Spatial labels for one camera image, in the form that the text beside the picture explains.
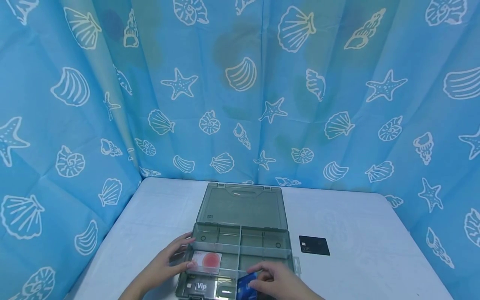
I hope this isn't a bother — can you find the blue card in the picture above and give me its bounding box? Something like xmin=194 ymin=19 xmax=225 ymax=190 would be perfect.
xmin=236 ymin=272 xmax=259 ymax=300

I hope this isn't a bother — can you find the white card with red circle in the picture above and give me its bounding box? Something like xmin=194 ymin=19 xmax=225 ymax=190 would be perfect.
xmin=191 ymin=251 xmax=223 ymax=275

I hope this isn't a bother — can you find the person's right hand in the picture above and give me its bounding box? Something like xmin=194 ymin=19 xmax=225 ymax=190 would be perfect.
xmin=247 ymin=261 xmax=309 ymax=300

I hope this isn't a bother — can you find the black card with white lettering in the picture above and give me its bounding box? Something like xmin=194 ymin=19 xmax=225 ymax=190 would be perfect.
xmin=185 ymin=278 xmax=218 ymax=299

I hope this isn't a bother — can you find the person's left forearm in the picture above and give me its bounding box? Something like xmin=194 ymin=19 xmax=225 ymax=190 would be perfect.
xmin=118 ymin=271 xmax=159 ymax=300

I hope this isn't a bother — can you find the grey translucent compartment box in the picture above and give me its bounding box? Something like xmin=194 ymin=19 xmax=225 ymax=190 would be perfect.
xmin=175 ymin=182 xmax=302 ymax=300

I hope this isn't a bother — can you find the person's right forearm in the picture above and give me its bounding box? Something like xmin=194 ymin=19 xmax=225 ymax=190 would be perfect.
xmin=296 ymin=285 xmax=325 ymax=300

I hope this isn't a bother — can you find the person's left hand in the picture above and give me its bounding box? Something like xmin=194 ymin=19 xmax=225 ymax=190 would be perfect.
xmin=144 ymin=232 xmax=198 ymax=289

